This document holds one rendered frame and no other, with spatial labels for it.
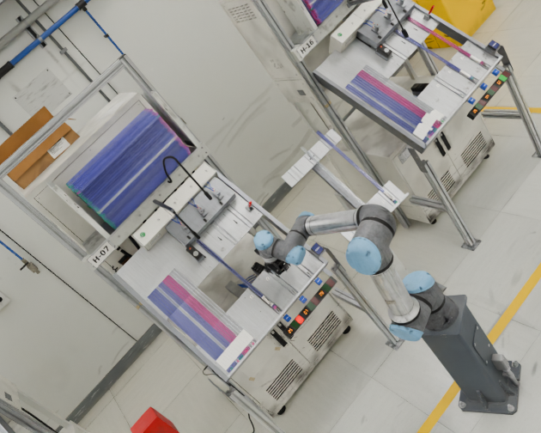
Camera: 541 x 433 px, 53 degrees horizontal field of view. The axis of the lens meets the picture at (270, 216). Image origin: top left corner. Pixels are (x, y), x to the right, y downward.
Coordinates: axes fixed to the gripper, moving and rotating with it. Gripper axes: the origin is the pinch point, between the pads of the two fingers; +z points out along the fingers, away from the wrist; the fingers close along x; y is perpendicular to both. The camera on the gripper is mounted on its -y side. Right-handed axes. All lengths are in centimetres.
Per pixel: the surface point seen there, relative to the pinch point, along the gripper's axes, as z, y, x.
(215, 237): 5.0, -37.3, -4.2
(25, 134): -34, -132, -28
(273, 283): 14.0, -3.7, -2.9
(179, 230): -4, -49, -14
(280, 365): 72, 5, -26
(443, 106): 16, 2, 122
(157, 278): 3, -44, -36
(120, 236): -11, -65, -33
